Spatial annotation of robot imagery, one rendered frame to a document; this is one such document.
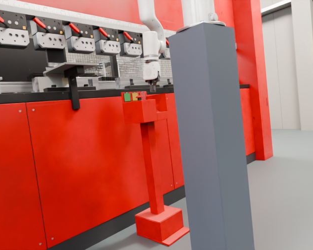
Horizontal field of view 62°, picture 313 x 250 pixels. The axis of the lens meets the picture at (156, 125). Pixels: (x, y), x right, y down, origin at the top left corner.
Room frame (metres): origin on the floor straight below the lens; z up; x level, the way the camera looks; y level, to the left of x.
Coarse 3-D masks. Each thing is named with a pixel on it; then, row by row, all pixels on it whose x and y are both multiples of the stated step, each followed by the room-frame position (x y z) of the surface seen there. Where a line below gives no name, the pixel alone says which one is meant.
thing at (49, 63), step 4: (48, 52) 1.49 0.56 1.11; (52, 52) 1.50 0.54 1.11; (56, 52) 1.52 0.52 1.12; (60, 52) 1.54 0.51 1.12; (48, 56) 1.48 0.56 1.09; (52, 56) 1.50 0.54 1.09; (56, 56) 1.52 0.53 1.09; (60, 56) 1.53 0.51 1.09; (48, 60) 1.48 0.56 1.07; (52, 60) 1.50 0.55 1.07; (56, 60) 1.51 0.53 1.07; (60, 60) 1.53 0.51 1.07; (64, 60) 1.55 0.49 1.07; (48, 64) 1.49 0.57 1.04; (52, 64) 1.50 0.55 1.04; (56, 64) 1.52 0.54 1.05
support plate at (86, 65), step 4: (60, 64) 1.30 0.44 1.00; (64, 64) 1.27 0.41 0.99; (68, 64) 1.28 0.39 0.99; (72, 64) 1.29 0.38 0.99; (76, 64) 1.31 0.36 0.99; (80, 64) 1.32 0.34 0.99; (84, 64) 1.33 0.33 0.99; (88, 64) 1.35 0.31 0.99; (92, 64) 1.37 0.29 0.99; (96, 64) 1.38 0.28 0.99; (52, 68) 1.36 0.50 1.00; (56, 68) 1.35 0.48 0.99; (60, 68) 1.36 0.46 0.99; (64, 68) 1.37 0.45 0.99; (68, 68) 1.39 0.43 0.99; (84, 68) 1.44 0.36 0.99; (44, 72) 1.44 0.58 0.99; (48, 72) 1.43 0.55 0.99; (52, 72) 1.45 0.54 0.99; (56, 72) 1.46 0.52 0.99; (60, 72) 1.48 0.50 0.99
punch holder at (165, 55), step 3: (168, 48) 2.16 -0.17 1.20; (165, 51) 2.13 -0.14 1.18; (168, 51) 2.16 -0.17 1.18; (162, 54) 2.15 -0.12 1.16; (165, 54) 2.13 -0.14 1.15; (168, 54) 2.16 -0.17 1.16; (159, 57) 2.17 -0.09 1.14; (162, 57) 2.15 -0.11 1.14; (165, 57) 2.14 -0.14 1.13; (168, 57) 2.16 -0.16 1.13
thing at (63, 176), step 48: (240, 96) 2.77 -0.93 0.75; (0, 144) 1.15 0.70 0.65; (48, 144) 1.29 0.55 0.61; (96, 144) 1.49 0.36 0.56; (0, 192) 1.13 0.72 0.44; (48, 192) 1.27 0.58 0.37; (96, 192) 1.46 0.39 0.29; (144, 192) 1.71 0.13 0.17; (0, 240) 1.11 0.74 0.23; (48, 240) 1.25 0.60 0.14; (96, 240) 1.43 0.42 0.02
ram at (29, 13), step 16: (32, 0) 1.42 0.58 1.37; (48, 0) 1.48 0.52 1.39; (64, 0) 1.55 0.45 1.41; (80, 0) 1.63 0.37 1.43; (96, 0) 1.71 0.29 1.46; (112, 0) 1.80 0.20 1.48; (128, 0) 1.90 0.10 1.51; (160, 0) 2.15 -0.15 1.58; (176, 0) 2.29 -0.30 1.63; (224, 0) 2.88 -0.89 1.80; (32, 16) 1.43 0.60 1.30; (48, 16) 1.48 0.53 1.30; (64, 16) 1.54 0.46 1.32; (112, 16) 1.79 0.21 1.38; (128, 16) 1.89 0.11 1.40; (160, 16) 2.13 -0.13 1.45; (176, 16) 2.28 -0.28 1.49; (224, 16) 2.86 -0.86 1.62
